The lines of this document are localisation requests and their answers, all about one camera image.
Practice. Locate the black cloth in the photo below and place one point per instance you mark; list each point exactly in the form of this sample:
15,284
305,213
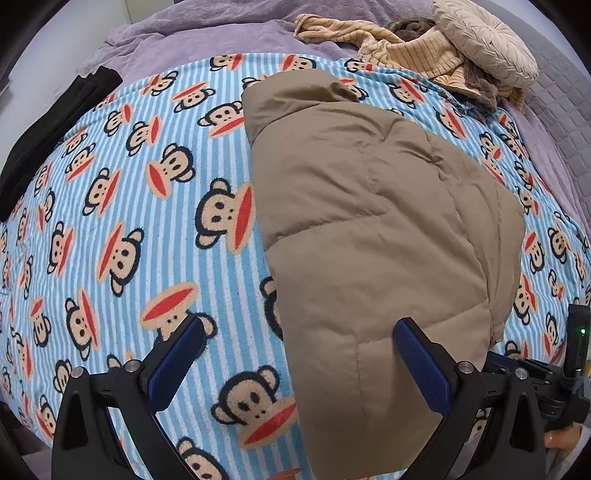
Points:
55,134

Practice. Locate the brown fuzzy cloth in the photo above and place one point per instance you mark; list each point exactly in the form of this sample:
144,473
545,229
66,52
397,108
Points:
408,30

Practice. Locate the round pleated beige cushion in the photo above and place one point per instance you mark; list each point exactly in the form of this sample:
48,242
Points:
485,37

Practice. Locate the purple bedspread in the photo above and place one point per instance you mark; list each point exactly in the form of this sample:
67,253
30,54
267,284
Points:
207,27

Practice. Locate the grey quilted bed cover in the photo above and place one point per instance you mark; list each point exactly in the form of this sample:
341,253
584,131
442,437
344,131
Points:
558,92

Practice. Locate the khaki puffer jacket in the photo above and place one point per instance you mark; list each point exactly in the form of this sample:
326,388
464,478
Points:
369,230

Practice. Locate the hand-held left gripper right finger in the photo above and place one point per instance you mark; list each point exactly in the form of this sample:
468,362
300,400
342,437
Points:
422,364

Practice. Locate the monkey print striped blanket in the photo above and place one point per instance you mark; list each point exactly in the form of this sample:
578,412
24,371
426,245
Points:
138,207

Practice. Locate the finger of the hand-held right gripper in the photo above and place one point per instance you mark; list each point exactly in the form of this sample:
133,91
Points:
496,362

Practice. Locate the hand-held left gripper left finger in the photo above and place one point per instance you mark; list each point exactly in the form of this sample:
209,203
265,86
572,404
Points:
178,364

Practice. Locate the person's right hand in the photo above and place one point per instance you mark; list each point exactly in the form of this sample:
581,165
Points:
565,438

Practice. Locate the beige striped garment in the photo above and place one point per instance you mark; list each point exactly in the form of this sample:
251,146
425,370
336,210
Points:
429,55

